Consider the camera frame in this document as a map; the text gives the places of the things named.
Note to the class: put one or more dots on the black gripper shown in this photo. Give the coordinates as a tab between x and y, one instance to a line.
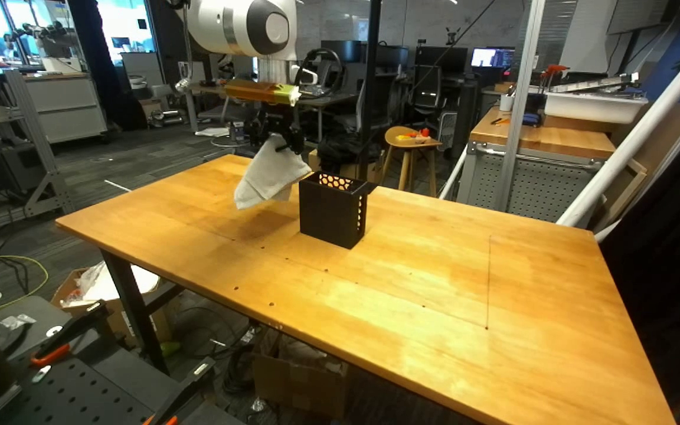
278	124

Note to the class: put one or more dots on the cardboard box with white paper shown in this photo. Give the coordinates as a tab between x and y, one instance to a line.
94	296

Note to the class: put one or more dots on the cardboard box under table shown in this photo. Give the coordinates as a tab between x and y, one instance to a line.
301	385

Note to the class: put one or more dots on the lit computer monitor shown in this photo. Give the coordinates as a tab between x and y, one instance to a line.
492	58

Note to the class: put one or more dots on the round wooden stool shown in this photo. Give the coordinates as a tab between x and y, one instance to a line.
412	139

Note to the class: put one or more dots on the wooden workbench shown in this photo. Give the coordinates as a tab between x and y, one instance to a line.
545	134

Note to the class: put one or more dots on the black perforated metal box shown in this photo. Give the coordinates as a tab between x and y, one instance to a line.
332	215

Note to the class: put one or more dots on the black table leg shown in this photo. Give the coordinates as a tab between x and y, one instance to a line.
136	307

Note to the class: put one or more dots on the white tray on bench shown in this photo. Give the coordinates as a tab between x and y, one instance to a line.
592	105

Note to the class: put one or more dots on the white vertical pole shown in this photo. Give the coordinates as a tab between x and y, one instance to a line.
522	102

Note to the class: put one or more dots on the white drawer cabinet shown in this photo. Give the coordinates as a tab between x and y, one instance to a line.
70	107

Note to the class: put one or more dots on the white diagonal rail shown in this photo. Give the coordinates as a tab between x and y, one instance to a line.
638	126

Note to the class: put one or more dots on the grey metal shelf frame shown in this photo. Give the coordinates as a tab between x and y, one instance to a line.
30	133

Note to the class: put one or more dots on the black perforated plate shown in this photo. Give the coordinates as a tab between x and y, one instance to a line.
72	398

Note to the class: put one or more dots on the grey perforated bench panel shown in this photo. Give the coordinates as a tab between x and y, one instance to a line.
529	185

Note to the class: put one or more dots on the white terry cloth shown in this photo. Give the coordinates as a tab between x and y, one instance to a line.
273	177

